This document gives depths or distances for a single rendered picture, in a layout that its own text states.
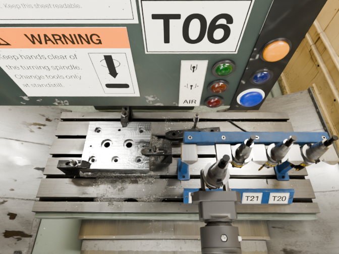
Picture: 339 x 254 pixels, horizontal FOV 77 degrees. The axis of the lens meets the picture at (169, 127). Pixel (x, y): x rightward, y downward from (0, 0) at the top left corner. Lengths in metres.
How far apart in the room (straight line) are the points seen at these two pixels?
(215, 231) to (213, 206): 0.06
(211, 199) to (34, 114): 1.31
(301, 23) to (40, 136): 1.45
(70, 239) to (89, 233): 0.17
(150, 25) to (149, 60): 0.04
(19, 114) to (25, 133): 0.14
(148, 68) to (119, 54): 0.04
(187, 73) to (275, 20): 0.10
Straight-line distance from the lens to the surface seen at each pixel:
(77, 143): 1.14
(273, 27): 0.24
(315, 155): 0.78
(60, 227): 1.35
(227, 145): 0.71
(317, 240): 1.25
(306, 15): 0.25
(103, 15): 0.23
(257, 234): 1.19
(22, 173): 1.46
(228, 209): 0.55
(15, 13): 0.26
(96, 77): 0.28
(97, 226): 1.17
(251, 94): 0.30
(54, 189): 1.09
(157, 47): 0.24
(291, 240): 1.24
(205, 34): 0.23
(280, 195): 1.02
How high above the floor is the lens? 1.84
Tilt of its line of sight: 60 degrees down
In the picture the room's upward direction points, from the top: 1 degrees counter-clockwise
